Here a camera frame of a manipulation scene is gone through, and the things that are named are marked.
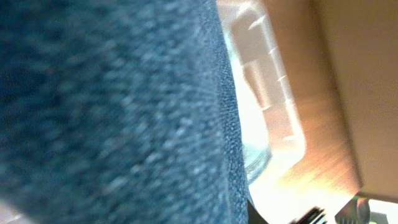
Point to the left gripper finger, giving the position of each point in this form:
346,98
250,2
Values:
253,216

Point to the blue jeans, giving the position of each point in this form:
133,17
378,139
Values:
119,112

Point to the clear plastic storage bin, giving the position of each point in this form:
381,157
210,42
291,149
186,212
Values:
272,136

